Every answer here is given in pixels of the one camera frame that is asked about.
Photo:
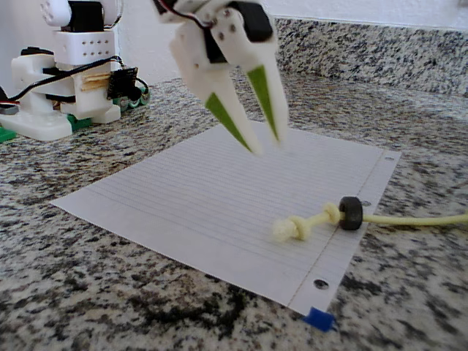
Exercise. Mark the lined white paper sheet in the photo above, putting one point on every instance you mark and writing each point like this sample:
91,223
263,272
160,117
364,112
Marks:
183,204

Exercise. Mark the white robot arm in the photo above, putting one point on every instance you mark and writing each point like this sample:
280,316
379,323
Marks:
84,47

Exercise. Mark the green table clamp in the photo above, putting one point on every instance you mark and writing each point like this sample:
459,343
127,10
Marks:
7,134
78,122

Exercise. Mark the wooden shim sticks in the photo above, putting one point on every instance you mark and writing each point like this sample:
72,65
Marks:
95,81

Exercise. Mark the black hex nut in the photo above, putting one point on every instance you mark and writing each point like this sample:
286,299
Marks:
352,215

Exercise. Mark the blue tape piece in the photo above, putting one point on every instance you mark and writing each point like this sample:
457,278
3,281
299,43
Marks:
318,318

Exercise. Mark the dark green round connector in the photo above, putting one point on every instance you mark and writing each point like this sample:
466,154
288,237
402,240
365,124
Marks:
135,100

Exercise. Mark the black controller circuit board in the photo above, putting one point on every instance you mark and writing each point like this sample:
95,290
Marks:
122,82

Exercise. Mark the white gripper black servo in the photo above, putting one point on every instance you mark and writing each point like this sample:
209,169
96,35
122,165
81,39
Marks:
193,51

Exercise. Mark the granite backsplash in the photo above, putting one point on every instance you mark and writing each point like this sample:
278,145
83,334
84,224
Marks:
365,51

